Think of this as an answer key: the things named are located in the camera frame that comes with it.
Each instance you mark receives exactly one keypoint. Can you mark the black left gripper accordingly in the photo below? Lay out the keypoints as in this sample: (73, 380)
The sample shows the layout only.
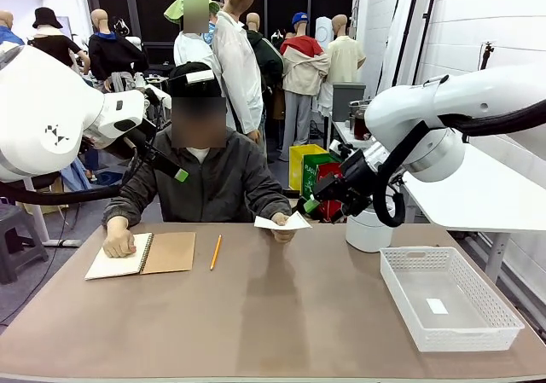
(136, 142)

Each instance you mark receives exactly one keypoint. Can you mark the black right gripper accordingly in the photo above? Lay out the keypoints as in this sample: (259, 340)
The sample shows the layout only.
(358, 178)

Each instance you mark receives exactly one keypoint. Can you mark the white paper sheet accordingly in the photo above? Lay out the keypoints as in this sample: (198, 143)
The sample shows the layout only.
(266, 223)

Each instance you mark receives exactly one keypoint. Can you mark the spiral notebook brown cover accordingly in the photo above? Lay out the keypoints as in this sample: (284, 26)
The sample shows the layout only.
(170, 255)

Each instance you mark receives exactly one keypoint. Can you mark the yellow pencil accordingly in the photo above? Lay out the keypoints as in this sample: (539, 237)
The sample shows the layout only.
(215, 253)

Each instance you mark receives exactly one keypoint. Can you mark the person's left forearm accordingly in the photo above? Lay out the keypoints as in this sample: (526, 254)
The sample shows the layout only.
(268, 201)

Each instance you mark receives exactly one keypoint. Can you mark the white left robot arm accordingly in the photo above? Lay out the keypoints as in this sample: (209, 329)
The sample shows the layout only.
(42, 114)

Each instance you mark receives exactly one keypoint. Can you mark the person's right forearm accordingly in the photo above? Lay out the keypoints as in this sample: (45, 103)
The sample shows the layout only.
(123, 208)

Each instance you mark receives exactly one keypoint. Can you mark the person's left hand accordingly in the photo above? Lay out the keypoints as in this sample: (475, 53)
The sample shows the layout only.
(285, 236)

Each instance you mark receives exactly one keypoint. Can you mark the person's right hand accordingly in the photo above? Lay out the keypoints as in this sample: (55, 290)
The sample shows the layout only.
(117, 240)

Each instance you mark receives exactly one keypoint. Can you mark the green recycling bin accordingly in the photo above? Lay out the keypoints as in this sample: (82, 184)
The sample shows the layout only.
(310, 174)

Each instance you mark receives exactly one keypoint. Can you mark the white lidded trash bin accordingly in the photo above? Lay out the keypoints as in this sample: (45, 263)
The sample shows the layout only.
(367, 233)

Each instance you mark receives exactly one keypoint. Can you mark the dark grey jacket torso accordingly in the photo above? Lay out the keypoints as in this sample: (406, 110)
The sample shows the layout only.
(213, 182)

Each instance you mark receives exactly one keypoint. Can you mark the yellow recycling bin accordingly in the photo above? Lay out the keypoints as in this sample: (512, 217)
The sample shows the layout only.
(300, 165)

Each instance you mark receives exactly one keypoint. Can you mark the person's head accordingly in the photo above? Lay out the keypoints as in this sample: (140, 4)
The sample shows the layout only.
(198, 123)

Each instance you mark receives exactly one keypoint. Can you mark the small white table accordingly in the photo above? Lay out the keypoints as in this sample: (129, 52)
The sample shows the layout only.
(343, 131)

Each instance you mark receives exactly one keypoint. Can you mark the brown glass jar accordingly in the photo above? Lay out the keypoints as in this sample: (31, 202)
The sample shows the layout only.
(361, 127)

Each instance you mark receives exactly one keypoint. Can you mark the black baseball cap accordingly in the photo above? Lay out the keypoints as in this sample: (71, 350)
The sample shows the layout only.
(192, 88)

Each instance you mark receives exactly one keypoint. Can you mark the blue cloth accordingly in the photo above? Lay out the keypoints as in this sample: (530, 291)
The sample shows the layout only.
(79, 178)

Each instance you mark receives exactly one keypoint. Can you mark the metal container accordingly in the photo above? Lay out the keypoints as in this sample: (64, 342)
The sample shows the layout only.
(358, 103)

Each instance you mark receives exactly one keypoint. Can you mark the grey box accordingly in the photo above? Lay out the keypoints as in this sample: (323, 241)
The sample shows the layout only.
(347, 101)

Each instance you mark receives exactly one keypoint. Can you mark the white shirt figure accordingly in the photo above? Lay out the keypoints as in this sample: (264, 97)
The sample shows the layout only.
(192, 50)

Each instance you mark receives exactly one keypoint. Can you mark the standing person in grey trousers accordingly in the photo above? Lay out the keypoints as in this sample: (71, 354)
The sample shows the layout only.
(239, 67)

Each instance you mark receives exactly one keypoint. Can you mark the mannequin black sweater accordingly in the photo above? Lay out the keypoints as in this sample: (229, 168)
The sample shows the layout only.
(115, 54)

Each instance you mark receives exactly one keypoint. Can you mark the mannequin red beige jacket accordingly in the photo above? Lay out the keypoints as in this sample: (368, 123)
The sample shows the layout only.
(303, 67)

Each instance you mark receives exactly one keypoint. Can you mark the mannequin cream shirt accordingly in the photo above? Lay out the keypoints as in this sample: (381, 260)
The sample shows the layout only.
(345, 59)

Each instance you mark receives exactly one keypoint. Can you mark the white sticker label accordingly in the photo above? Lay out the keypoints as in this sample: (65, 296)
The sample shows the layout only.
(436, 306)

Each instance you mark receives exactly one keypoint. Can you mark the mannequin dark green hoodie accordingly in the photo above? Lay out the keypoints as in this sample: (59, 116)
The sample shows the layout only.
(268, 59)

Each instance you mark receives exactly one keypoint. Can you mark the white side table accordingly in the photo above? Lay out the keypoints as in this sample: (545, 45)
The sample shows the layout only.
(490, 204)

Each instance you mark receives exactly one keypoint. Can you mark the grey plastic stool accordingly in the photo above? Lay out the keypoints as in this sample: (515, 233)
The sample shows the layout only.
(21, 229)

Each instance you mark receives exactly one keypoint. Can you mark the green checkered sun hat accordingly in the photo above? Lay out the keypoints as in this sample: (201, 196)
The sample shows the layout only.
(179, 3)

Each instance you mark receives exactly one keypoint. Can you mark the mannequin black top white scarf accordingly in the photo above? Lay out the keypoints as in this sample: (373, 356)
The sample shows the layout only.
(55, 46)

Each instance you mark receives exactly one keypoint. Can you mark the white perforated plastic basket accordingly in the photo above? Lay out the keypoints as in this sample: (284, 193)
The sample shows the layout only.
(452, 336)

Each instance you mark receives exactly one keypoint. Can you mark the black leaning pole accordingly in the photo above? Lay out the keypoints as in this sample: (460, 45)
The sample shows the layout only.
(416, 37)

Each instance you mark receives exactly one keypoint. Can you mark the blue cap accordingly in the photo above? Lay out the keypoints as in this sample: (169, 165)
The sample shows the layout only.
(300, 17)

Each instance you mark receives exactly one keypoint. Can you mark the black bucket hat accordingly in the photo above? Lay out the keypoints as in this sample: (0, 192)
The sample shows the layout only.
(47, 18)

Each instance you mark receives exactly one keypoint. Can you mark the black tripod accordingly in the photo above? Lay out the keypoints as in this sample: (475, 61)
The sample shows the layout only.
(486, 56)

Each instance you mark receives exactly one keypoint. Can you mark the mannequin blue shirt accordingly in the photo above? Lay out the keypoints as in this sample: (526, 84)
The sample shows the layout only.
(8, 33)

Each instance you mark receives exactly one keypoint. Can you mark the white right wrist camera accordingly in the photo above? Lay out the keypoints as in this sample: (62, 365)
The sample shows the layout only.
(341, 149)

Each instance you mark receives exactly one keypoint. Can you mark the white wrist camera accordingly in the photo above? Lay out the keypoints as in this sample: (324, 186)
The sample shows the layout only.
(341, 149)
(158, 97)

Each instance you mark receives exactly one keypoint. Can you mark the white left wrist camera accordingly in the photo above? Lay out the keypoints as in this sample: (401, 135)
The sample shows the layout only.
(158, 97)

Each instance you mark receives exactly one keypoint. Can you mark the white desk leg frame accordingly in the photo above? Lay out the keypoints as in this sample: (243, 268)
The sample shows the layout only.
(40, 221)

